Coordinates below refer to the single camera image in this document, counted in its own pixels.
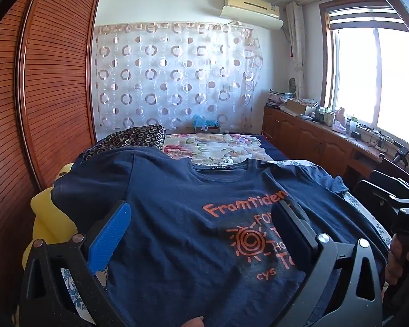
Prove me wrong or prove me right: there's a sheer circle-patterned curtain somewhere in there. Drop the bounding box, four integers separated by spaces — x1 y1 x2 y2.
94 20 263 135

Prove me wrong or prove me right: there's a dark circle-patterned cushion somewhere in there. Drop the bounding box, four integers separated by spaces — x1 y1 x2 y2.
82 124 166 164

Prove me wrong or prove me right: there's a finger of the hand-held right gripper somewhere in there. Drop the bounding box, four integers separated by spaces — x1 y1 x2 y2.
353 179 401 212
370 169 409 195

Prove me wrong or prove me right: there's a navy printed t-shirt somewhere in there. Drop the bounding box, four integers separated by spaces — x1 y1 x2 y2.
51 146 389 327

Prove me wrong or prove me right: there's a long wooden cabinet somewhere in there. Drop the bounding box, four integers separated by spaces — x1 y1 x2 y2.
262 104 409 191

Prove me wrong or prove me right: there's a blue crumpled cloth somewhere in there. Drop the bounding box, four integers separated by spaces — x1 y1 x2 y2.
192 114 220 128

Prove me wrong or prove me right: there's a blue floral white quilt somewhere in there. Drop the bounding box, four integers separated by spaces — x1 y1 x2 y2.
59 158 392 326

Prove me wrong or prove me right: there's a stack of papers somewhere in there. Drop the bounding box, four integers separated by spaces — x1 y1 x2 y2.
266 90 294 110

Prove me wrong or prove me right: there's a tangle of cables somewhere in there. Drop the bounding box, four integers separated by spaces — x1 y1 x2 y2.
361 129 396 150

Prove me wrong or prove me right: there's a navy bed sheet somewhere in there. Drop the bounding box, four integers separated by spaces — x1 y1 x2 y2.
255 134 290 162

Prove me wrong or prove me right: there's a person's right hand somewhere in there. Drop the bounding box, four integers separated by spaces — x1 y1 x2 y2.
384 235 409 285

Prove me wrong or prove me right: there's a black stand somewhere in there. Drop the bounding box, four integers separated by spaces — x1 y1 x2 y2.
393 141 409 164

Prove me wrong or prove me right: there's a white patterned window curtain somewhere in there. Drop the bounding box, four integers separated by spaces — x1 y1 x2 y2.
285 1 307 99

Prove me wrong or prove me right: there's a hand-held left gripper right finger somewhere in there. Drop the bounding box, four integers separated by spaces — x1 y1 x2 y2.
262 200 384 327

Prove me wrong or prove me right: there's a small brown cardboard box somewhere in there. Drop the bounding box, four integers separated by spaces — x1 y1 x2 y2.
193 124 222 134

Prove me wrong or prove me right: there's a cream wall air conditioner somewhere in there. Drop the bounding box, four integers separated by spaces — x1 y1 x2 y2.
220 0 284 29

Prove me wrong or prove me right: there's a wooden slatted wardrobe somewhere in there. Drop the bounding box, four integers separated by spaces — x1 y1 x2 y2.
0 0 103 297

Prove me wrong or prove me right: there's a pink floral blanket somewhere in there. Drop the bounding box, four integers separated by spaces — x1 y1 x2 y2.
162 133 270 164

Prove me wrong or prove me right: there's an open cardboard box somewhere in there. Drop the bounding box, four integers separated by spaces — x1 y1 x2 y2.
284 98 314 116

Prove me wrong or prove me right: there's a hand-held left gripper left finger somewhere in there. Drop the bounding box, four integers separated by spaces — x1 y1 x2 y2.
20 200 133 327

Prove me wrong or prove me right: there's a yellow blanket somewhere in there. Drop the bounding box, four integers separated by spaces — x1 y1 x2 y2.
22 163 79 280

